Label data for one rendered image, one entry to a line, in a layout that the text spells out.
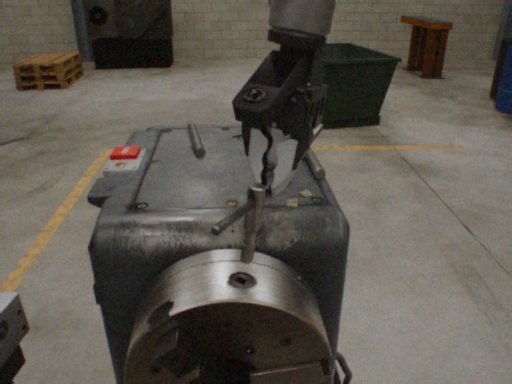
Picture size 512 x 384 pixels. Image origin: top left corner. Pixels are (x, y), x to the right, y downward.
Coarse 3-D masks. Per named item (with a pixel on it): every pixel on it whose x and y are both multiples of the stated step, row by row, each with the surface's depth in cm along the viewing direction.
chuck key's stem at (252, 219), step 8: (256, 184) 56; (248, 192) 56; (256, 192) 55; (264, 192) 55; (256, 200) 55; (256, 208) 56; (248, 216) 56; (256, 216) 56; (248, 224) 57; (256, 224) 57; (248, 232) 58; (248, 240) 58; (248, 248) 59; (248, 256) 59
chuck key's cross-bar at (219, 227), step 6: (318, 126) 72; (318, 132) 72; (246, 204) 54; (252, 204) 55; (234, 210) 52; (240, 210) 52; (246, 210) 53; (228, 216) 50; (234, 216) 51; (240, 216) 52; (222, 222) 49; (228, 222) 50; (216, 228) 48; (222, 228) 48; (216, 234) 48
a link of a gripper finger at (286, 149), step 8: (280, 144) 55; (288, 144) 55; (296, 144) 54; (280, 152) 56; (288, 152) 55; (280, 160) 56; (288, 160) 56; (280, 168) 57; (288, 168) 56; (280, 176) 57; (288, 176) 57; (272, 184) 58; (280, 184) 57; (272, 192) 59; (280, 192) 59
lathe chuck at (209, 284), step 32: (160, 288) 65; (192, 288) 61; (224, 288) 60; (256, 288) 61; (288, 288) 64; (192, 320) 59; (224, 320) 59; (256, 320) 60; (288, 320) 60; (320, 320) 66; (128, 352) 61; (224, 352) 62; (256, 352) 62; (288, 352) 63; (320, 352) 63
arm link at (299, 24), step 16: (272, 0) 50; (288, 0) 48; (304, 0) 47; (320, 0) 47; (272, 16) 50; (288, 16) 48; (304, 16) 48; (320, 16) 48; (288, 32) 49; (304, 32) 49; (320, 32) 49
